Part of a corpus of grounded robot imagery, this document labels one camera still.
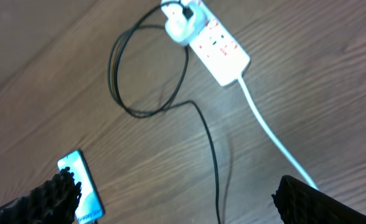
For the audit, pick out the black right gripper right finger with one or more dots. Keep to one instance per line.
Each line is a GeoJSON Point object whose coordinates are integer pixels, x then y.
{"type": "Point", "coordinates": [299, 203]}

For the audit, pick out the white power strip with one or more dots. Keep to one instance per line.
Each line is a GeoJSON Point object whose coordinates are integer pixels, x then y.
{"type": "Point", "coordinates": [218, 50]}

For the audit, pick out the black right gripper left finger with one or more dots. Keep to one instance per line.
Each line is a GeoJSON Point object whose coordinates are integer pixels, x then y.
{"type": "Point", "coordinates": [55, 201]}

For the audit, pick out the Samsung Galaxy smartphone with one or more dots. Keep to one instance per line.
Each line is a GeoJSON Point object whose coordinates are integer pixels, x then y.
{"type": "Point", "coordinates": [90, 207]}

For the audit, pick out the white wall charger adapter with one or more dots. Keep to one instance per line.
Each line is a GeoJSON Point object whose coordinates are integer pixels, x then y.
{"type": "Point", "coordinates": [185, 20]}

